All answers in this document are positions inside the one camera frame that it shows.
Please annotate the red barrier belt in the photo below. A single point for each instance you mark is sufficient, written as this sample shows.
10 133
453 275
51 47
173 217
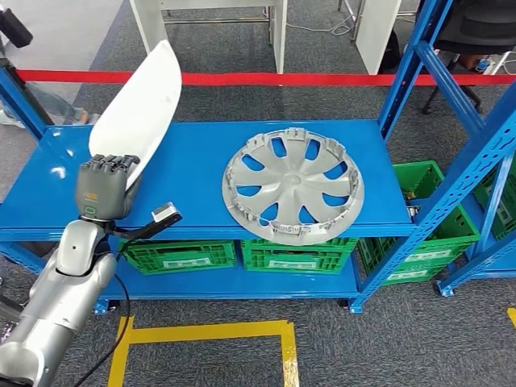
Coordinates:
282 79

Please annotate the blue metal shelf rack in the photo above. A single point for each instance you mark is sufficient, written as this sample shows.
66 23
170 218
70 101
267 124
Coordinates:
201 160
498 200

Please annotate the green plastic crate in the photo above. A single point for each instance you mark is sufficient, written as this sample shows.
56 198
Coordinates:
411 275
181 259
504 213
298 256
456 229

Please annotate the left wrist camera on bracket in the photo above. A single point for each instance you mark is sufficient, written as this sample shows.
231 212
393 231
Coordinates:
163 213

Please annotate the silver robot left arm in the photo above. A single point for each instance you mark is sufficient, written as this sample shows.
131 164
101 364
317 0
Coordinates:
60 310

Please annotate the white curved plastic part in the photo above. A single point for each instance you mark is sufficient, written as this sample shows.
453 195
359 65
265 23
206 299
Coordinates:
141 107

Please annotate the grey wheel hubcap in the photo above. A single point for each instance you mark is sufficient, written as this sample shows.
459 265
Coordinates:
292 184

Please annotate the small metal parts pile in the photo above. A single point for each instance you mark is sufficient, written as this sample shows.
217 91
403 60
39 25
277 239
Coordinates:
413 211

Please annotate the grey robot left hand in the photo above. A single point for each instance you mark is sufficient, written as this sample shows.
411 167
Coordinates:
100 187

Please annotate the black office chair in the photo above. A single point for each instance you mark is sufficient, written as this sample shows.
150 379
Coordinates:
475 27

